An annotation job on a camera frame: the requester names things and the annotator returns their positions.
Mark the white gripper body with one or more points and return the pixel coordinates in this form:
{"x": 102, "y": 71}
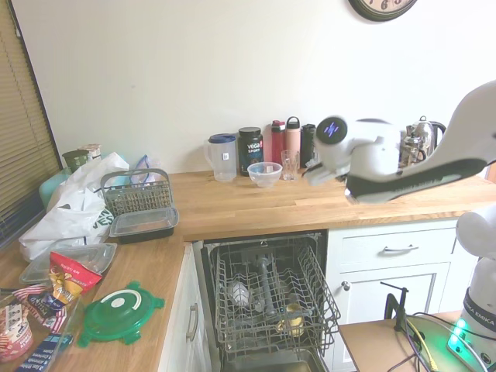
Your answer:
{"x": 323, "y": 174}

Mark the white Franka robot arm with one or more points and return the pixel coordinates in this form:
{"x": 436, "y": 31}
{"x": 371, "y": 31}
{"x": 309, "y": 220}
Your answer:
{"x": 441, "y": 170}

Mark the open dishwasher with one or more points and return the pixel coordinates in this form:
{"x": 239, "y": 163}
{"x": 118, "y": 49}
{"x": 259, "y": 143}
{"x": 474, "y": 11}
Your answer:
{"x": 267, "y": 302}

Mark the grey dishwasher cutlery basket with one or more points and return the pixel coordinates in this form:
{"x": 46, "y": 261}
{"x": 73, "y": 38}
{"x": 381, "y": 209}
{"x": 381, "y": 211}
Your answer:
{"x": 135, "y": 195}

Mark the clear drinking glass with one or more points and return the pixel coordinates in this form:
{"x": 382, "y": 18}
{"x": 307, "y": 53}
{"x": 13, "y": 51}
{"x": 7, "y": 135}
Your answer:
{"x": 290, "y": 166}

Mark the black water bottle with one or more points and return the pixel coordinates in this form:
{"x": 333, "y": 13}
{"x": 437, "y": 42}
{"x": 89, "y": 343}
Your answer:
{"x": 307, "y": 143}

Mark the pink water bottle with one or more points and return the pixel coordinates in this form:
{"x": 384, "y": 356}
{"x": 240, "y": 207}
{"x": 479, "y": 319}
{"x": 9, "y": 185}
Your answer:
{"x": 293, "y": 137}

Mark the red water bottle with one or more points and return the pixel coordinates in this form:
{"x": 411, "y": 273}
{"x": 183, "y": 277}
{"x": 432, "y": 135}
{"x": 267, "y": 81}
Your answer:
{"x": 277, "y": 141}

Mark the clear plastic bowl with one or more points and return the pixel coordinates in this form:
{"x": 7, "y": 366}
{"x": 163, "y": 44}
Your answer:
{"x": 264, "y": 174}

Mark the black Vega protein tub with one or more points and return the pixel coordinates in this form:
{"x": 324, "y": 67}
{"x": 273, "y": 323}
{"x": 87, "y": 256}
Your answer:
{"x": 250, "y": 151}

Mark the glass french press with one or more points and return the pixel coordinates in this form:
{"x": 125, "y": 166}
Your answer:
{"x": 411, "y": 151}

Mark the clear pitcher with blue lid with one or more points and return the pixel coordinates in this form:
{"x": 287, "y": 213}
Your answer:
{"x": 222, "y": 160}

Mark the silver electric kettle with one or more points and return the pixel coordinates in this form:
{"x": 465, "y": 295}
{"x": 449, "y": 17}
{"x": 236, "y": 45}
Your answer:
{"x": 426, "y": 133}

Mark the silver cabinet knob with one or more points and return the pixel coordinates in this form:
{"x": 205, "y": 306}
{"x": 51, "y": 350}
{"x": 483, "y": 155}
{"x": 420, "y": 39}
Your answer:
{"x": 345, "y": 286}

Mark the clear glass in rack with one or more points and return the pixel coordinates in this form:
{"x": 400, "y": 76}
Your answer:
{"x": 241, "y": 294}

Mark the yellow cup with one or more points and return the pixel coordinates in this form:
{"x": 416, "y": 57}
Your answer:
{"x": 292, "y": 319}

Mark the black clamp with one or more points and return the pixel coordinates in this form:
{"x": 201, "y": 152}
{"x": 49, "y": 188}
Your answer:
{"x": 395, "y": 306}

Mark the clear zip bag blue seal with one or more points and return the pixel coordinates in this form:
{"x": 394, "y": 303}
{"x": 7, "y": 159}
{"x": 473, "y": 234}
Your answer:
{"x": 145, "y": 168}

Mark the wooden mounting board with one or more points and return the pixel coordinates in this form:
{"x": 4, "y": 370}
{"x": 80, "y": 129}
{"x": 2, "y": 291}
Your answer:
{"x": 381, "y": 345}

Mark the black takeout container clear lid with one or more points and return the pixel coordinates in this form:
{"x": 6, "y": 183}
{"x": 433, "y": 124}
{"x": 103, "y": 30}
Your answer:
{"x": 143, "y": 226}

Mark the white yoghurt tub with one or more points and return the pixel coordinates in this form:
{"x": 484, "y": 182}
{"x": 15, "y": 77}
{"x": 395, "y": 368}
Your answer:
{"x": 91, "y": 152}

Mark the clear plastic takeout container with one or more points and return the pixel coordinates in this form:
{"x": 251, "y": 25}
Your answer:
{"x": 97, "y": 253}

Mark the green round container lid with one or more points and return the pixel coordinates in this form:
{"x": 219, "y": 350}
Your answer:
{"x": 118, "y": 314}

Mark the dark green tub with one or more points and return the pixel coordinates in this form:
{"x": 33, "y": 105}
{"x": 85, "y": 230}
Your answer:
{"x": 74, "y": 160}

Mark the white plastic shopping bag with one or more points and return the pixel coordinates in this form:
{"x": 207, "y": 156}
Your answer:
{"x": 73, "y": 209}

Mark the teal plastic container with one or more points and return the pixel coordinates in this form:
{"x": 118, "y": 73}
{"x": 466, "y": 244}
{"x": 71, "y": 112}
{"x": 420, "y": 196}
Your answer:
{"x": 52, "y": 186}

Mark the red snack bag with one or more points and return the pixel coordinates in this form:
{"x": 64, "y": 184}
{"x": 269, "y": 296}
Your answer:
{"x": 69, "y": 277}

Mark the beige window blind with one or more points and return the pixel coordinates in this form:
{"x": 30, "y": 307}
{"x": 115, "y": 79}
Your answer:
{"x": 19, "y": 128}

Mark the striped snack packet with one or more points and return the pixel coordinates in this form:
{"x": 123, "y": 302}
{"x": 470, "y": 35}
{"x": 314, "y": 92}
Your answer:
{"x": 40, "y": 304}

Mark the glass baking dish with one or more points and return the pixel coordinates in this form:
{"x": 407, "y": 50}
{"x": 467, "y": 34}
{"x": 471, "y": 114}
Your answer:
{"x": 58, "y": 341}

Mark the blue snack box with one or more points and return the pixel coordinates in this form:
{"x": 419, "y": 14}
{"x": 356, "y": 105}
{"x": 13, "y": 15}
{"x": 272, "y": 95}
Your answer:
{"x": 44, "y": 354}

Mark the pink snack cup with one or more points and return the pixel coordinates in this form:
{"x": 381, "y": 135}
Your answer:
{"x": 15, "y": 329}

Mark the round black wall clock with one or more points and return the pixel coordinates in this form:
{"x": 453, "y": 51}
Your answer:
{"x": 381, "y": 7}

